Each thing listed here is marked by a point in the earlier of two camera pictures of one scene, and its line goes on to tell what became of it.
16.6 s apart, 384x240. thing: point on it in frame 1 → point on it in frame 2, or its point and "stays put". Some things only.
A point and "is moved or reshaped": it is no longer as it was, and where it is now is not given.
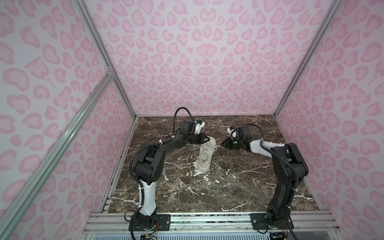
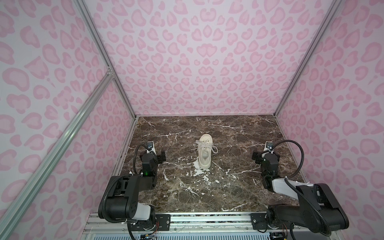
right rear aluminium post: x=332 y=10 stays put
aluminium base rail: x=211 y=226 stays put
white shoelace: x=215 y=146 is moved or reshaped
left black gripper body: x=196 y=139 → x=160 y=158
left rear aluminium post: x=87 y=18 stays put
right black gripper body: x=234 y=144 → x=258 y=160
